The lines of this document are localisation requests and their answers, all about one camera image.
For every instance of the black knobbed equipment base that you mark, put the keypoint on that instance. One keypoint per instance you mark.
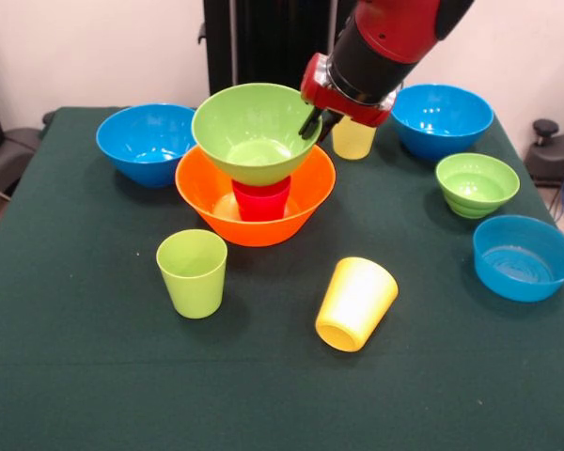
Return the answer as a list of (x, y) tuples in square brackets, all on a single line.
[(554, 155)]

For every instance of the red cup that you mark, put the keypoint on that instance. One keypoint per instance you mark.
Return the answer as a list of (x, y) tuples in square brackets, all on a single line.
[(261, 204)]

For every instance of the black chair base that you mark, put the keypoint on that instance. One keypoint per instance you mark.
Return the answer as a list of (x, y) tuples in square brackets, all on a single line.
[(9, 155)]

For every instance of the small blue bowl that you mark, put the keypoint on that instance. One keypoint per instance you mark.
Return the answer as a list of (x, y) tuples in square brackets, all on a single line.
[(521, 268)]

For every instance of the small green bowl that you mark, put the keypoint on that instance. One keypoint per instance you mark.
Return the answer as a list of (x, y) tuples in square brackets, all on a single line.
[(477, 192)]

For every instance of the pale translucent yellow cup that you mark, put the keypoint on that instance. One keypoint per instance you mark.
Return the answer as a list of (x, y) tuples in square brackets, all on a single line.
[(355, 143)]

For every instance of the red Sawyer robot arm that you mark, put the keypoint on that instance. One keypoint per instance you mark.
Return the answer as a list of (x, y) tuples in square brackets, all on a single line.
[(380, 51)]

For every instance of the large green bowl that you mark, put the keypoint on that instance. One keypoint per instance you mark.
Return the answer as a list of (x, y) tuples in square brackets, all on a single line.
[(244, 117)]

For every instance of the large blue bowl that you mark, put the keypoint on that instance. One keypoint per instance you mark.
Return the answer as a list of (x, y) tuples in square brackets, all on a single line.
[(141, 145), (442, 127)]

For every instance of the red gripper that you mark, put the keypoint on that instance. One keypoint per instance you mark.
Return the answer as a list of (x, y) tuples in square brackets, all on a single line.
[(329, 101)]

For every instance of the dark green table cloth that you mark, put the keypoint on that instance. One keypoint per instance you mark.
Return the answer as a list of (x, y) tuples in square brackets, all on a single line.
[(263, 399)]

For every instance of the green cup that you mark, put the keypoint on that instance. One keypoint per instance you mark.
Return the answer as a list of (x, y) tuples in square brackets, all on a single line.
[(192, 291)]

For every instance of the large orange bowl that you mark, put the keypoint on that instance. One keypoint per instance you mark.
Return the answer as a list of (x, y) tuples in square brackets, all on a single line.
[(263, 232)]

